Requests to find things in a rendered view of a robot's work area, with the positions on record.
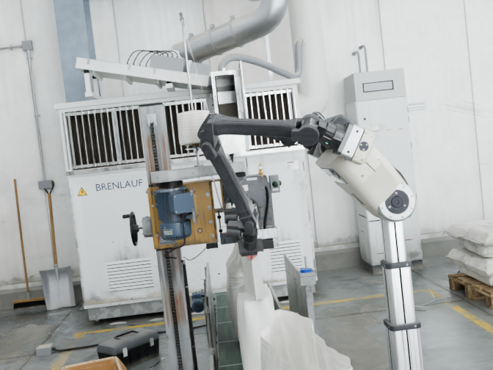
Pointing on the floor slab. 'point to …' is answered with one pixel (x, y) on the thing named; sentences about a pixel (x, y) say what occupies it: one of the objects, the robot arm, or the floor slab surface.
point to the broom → (26, 273)
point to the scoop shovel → (56, 276)
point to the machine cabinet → (120, 126)
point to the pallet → (472, 288)
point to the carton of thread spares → (98, 365)
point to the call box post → (309, 305)
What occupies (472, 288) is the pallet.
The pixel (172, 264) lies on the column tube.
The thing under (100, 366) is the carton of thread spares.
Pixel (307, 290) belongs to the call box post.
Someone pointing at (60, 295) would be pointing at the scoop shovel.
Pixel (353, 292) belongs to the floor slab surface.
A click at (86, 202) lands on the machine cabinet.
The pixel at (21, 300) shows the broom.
